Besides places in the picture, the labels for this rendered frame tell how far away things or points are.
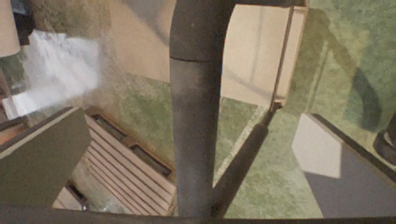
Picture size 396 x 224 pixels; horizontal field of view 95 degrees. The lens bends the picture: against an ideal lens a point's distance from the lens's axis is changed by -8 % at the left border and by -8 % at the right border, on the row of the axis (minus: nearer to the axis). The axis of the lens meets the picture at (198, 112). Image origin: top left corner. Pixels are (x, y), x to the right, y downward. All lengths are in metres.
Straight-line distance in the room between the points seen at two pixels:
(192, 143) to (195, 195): 0.06
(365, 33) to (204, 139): 0.78
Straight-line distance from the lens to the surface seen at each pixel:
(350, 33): 0.88
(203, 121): 0.15
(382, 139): 0.89
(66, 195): 4.41
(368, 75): 0.91
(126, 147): 1.70
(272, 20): 0.69
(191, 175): 0.19
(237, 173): 0.39
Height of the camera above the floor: 0.87
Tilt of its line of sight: 49 degrees down
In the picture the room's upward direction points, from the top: 128 degrees counter-clockwise
